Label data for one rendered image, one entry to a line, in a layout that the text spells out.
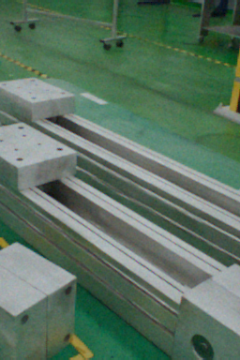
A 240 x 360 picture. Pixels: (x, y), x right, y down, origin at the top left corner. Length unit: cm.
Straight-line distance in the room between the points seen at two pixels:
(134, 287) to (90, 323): 8
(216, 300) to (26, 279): 21
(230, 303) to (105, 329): 17
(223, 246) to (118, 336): 22
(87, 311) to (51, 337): 10
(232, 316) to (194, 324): 4
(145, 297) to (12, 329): 16
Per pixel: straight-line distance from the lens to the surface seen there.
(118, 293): 66
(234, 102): 411
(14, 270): 59
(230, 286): 59
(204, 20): 714
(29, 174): 77
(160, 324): 63
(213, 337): 56
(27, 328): 55
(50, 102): 107
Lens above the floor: 122
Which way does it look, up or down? 26 degrees down
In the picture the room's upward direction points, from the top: 5 degrees clockwise
